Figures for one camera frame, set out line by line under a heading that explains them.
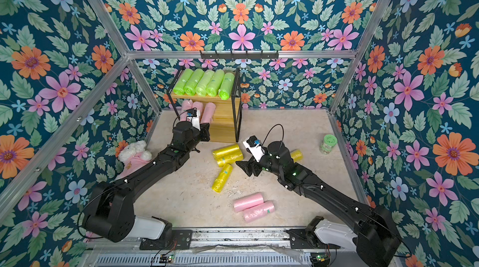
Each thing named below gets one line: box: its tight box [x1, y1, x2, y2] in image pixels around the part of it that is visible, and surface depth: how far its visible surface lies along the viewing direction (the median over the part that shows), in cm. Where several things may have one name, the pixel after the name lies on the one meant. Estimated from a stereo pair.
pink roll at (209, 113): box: [200, 102, 216, 125], surface depth 93 cm
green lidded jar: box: [319, 134, 338, 155], surface depth 95 cm
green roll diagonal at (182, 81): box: [172, 67, 194, 96], surface depth 80 cm
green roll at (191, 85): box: [183, 67, 205, 97], surface depth 80 cm
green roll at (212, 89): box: [205, 68, 226, 98], surface depth 79 cm
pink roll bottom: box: [243, 200, 276, 224], surface depth 79 cm
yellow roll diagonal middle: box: [211, 163, 234, 194], surface depth 90 cm
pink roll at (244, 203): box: [233, 192, 265, 213], surface depth 82 cm
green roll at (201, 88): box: [195, 69, 216, 97], surface depth 80 cm
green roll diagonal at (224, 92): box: [218, 72, 236, 101], surface depth 78 cm
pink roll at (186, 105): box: [180, 99, 193, 122], surface depth 94 cm
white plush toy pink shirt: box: [115, 140, 153, 181], surface depth 90 cm
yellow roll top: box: [212, 143, 241, 158], surface depth 98 cm
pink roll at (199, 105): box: [192, 101, 204, 117], surface depth 96 cm
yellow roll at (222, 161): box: [215, 155, 244, 166], surface depth 95 cm
